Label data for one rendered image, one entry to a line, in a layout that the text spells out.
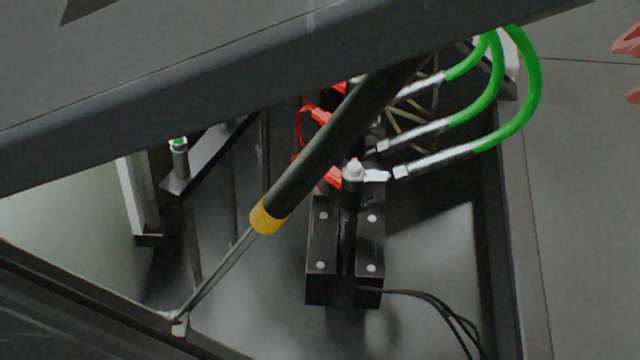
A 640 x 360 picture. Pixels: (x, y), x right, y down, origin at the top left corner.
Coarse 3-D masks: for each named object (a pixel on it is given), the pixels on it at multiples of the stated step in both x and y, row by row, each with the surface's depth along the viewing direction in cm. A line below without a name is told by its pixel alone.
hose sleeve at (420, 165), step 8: (464, 144) 91; (440, 152) 92; (448, 152) 91; (456, 152) 91; (464, 152) 91; (472, 152) 90; (416, 160) 94; (424, 160) 93; (432, 160) 92; (440, 160) 92; (448, 160) 92; (456, 160) 91; (408, 168) 94; (416, 168) 93; (424, 168) 93; (432, 168) 93; (416, 176) 94
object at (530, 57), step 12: (516, 36) 78; (528, 48) 79; (528, 60) 80; (528, 72) 81; (540, 72) 81; (540, 84) 82; (528, 96) 84; (540, 96) 84; (528, 108) 85; (516, 120) 87; (528, 120) 86; (492, 132) 89; (504, 132) 88; (180, 144) 92; (480, 144) 90; (492, 144) 89
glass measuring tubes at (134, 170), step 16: (128, 160) 99; (144, 160) 99; (160, 160) 109; (128, 176) 99; (144, 176) 101; (160, 176) 107; (128, 192) 102; (144, 192) 103; (128, 208) 104; (144, 208) 106; (160, 208) 111; (144, 224) 110; (160, 224) 109; (144, 240) 109; (160, 240) 109
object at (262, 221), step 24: (384, 72) 38; (408, 72) 38; (360, 96) 40; (384, 96) 39; (336, 120) 41; (360, 120) 40; (312, 144) 43; (336, 144) 42; (288, 168) 46; (312, 168) 44; (288, 192) 46; (264, 216) 48; (288, 216) 48; (240, 240) 51; (168, 312) 61
